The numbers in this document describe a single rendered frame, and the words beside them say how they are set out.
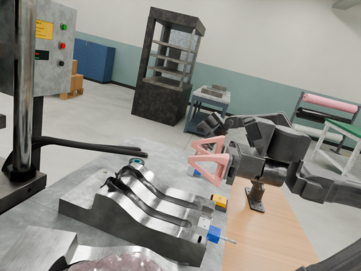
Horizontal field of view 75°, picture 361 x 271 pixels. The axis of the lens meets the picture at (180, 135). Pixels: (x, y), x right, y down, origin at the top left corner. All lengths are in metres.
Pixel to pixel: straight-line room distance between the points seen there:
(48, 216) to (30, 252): 0.27
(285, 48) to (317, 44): 0.79
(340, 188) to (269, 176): 0.14
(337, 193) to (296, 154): 0.12
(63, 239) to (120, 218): 0.19
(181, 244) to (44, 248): 0.36
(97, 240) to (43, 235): 0.20
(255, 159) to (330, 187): 0.16
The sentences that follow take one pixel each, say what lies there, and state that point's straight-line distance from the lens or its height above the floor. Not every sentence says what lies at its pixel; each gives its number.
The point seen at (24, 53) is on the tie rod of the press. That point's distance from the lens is 0.97.
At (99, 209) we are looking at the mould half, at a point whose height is 0.88.
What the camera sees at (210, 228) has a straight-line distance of 0.81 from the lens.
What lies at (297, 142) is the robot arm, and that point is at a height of 1.29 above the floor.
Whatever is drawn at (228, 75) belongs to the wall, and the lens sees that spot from 7.19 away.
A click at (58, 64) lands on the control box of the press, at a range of 1.27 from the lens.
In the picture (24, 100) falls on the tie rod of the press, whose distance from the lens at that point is 1.01.
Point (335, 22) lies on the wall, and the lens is 7.69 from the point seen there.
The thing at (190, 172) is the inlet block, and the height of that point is 0.82.
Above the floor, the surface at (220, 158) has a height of 1.23.
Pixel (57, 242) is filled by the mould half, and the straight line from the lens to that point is 0.68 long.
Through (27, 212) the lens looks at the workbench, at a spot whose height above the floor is 0.80.
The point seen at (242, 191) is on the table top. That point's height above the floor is 0.80.
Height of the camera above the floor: 1.39
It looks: 18 degrees down
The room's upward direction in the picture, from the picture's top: 14 degrees clockwise
